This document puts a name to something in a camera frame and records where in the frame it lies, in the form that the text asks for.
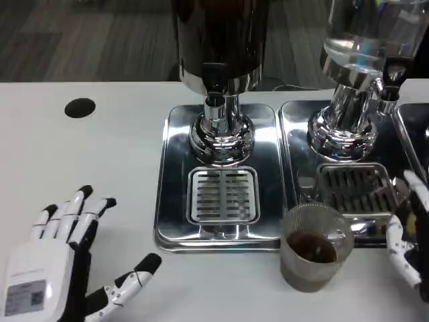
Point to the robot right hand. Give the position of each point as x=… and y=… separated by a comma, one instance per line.
x=420, y=234

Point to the steel drain grid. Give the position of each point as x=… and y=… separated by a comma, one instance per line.
x=223, y=196
x=355, y=188

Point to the steel drip tray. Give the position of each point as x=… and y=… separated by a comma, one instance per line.
x=298, y=151
x=174, y=201
x=415, y=134

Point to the clear ribbed glass cup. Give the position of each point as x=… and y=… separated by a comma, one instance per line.
x=311, y=268

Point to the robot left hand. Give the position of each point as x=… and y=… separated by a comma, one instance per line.
x=40, y=268

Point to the dark drink dispenser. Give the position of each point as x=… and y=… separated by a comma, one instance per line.
x=221, y=40

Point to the clear drink dispenser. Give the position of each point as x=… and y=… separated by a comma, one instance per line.
x=348, y=120

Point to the black tap lever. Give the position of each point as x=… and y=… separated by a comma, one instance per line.
x=397, y=72

